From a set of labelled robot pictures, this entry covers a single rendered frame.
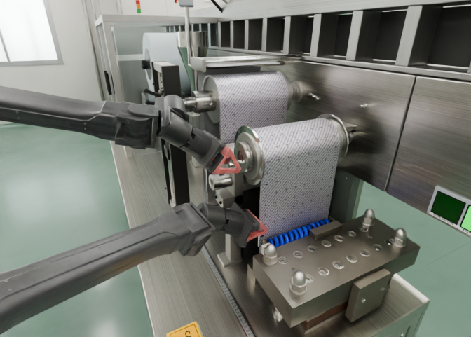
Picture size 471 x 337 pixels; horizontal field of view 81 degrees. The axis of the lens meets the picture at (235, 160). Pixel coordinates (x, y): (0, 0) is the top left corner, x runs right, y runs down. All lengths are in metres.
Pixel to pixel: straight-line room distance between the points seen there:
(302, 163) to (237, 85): 0.30
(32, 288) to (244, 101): 0.65
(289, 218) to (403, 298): 0.35
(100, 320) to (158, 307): 1.24
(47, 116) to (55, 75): 5.53
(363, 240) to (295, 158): 0.29
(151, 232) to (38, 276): 0.17
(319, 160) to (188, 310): 0.50
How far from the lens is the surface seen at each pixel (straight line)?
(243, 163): 0.66
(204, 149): 0.60
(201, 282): 0.84
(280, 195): 0.71
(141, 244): 0.47
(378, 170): 0.83
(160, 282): 0.86
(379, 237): 0.86
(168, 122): 0.57
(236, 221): 0.65
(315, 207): 0.82
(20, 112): 0.61
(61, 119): 0.59
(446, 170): 0.74
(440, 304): 2.31
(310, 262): 0.72
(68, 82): 6.12
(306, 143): 0.70
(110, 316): 2.03
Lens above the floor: 1.52
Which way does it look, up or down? 25 degrees down
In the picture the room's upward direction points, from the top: straight up
